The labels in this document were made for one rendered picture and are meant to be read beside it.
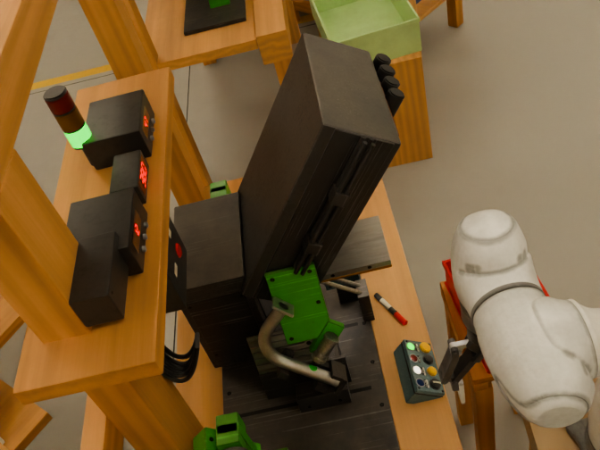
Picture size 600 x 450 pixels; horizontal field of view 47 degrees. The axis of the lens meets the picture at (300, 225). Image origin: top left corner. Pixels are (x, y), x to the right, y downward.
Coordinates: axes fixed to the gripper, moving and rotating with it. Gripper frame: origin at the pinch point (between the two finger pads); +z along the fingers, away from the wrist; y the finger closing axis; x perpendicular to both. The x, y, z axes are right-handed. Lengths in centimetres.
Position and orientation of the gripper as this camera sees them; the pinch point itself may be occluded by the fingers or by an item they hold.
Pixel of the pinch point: (493, 384)
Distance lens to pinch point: 127.8
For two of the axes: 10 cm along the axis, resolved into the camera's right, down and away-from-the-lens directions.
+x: -1.1, -7.0, 7.1
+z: 2.2, 6.8, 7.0
